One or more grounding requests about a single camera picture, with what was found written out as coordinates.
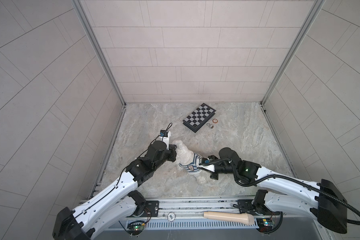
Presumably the white teddy bear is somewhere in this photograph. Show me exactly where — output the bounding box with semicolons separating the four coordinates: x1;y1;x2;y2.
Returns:
173;140;207;185

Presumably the blue white striped sweater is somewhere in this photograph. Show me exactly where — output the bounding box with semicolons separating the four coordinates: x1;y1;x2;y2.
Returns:
178;154;202;175

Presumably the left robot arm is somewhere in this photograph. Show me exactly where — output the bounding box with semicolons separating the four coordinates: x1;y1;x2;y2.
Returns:
52;141;177;240

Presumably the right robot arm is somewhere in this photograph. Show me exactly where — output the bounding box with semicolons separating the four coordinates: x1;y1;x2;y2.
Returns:
199;148;348;234

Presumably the silver chess piece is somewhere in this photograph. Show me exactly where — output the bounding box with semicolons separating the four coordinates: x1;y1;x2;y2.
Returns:
206;123;214;129

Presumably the black folded chess board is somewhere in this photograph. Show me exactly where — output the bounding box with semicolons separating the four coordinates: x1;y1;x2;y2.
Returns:
183;103;216;133

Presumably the white round knob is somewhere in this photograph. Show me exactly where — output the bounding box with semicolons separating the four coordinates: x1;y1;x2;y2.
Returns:
167;212;176;222

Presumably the right green circuit board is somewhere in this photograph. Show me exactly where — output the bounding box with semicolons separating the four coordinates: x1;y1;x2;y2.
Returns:
256;218;274;233

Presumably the green circuit board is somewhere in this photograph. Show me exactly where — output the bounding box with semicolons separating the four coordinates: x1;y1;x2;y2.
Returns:
256;218;274;233
127;221;147;236

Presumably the left green circuit board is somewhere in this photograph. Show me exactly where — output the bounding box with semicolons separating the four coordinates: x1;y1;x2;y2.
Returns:
127;221;147;236

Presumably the black corrugated cable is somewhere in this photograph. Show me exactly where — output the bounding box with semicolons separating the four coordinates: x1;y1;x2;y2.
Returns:
202;158;360;226

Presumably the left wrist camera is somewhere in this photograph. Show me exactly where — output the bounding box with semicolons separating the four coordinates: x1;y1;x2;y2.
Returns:
159;130;171;150

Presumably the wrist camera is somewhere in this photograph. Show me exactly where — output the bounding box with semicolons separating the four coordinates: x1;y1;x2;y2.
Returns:
159;130;171;150
198;158;215;173

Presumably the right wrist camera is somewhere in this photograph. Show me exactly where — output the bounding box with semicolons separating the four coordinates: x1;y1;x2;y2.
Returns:
198;158;215;173

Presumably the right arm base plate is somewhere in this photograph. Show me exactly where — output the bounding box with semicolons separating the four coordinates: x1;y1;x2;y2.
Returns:
236;200;281;216

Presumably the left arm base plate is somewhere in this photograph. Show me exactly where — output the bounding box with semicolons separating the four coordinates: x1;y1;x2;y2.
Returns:
131;201;160;218

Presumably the aluminium mounting rail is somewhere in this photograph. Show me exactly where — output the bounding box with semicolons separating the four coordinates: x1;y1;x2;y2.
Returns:
80;196;323;221

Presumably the beige handle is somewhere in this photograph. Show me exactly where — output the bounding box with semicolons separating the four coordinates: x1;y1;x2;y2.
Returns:
204;211;255;226

